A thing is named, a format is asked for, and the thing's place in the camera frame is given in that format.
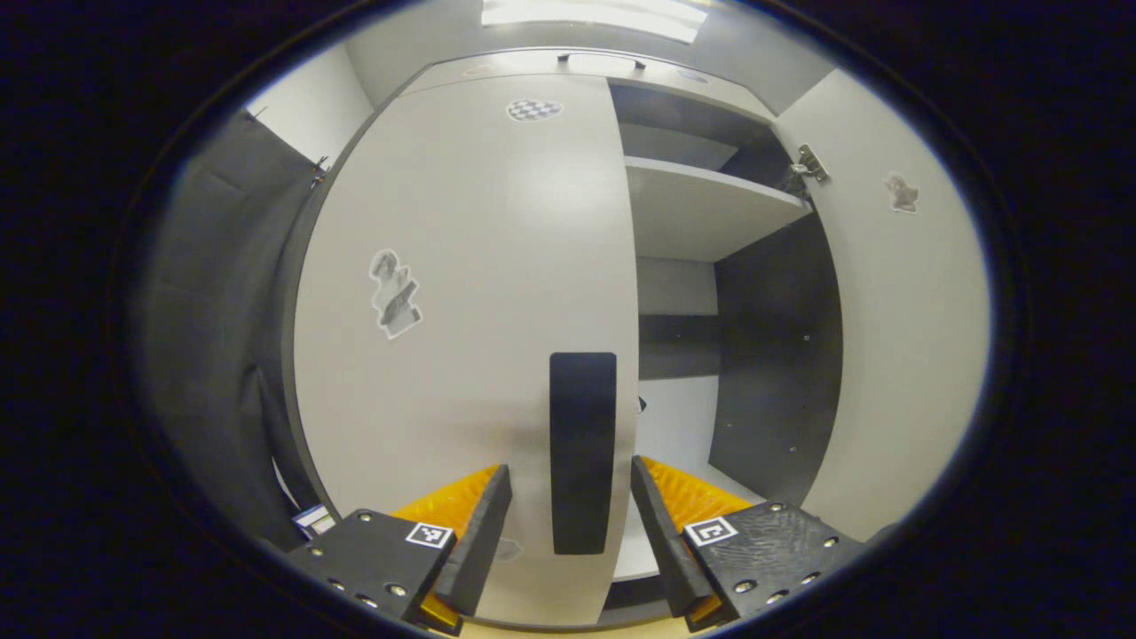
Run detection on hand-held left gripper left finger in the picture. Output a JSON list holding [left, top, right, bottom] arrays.
[[288, 463, 514, 635]]

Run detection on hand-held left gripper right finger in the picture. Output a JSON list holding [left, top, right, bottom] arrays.
[[630, 455, 866, 633]]

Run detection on black door handle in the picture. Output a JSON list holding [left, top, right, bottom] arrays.
[[548, 351, 619, 556]]

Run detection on grey cabinet door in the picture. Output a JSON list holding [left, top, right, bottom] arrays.
[[772, 69, 993, 544], [293, 73, 642, 627]]

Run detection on grey double-door shoe cabinet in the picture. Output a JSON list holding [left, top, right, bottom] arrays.
[[280, 46, 844, 631]]

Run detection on metal door hinge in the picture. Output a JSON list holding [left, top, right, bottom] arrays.
[[790, 142, 832, 185]]

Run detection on black backdrop cloth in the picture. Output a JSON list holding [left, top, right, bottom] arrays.
[[142, 111, 329, 551]]

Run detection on long ceiling light panel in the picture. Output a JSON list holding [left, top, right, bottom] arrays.
[[481, 0, 711, 45]]

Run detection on metal drawer handle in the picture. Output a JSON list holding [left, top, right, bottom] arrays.
[[557, 51, 647, 70]]

